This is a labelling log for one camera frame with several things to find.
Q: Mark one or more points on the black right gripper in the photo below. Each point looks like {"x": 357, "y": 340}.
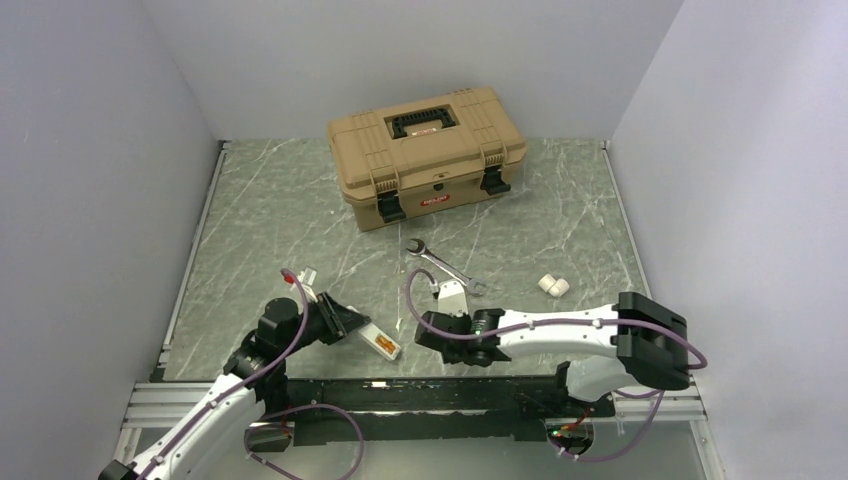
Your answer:
{"x": 450, "y": 357}

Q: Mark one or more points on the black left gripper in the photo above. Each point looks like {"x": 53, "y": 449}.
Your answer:
{"x": 339, "y": 321}

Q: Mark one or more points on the white air conditioner remote control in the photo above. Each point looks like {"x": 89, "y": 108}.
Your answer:
{"x": 368, "y": 332}

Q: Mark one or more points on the orange battery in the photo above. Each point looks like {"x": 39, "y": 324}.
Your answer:
{"x": 386, "y": 344}

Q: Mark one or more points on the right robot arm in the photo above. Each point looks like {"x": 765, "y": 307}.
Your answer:
{"x": 632, "y": 342}

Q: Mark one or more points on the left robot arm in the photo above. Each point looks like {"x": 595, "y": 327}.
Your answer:
{"x": 252, "y": 387}

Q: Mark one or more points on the white pipe elbow fitting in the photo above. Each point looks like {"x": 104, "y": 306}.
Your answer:
{"x": 555, "y": 287}

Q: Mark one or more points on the silver combination wrench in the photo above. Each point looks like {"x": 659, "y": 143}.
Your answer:
{"x": 418, "y": 248}

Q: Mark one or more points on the tan plastic toolbox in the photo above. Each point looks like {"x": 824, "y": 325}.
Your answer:
{"x": 414, "y": 159}

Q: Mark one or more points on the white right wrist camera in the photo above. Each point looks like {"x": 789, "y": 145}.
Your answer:
{"x": 451, "y": 299}

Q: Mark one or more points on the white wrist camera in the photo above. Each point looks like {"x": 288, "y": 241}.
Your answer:
{"x": 305, "y": 278}
{"x": 451, "y": 299}

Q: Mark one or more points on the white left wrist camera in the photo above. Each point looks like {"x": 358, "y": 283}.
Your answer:
{"x": 305, "y": 278}

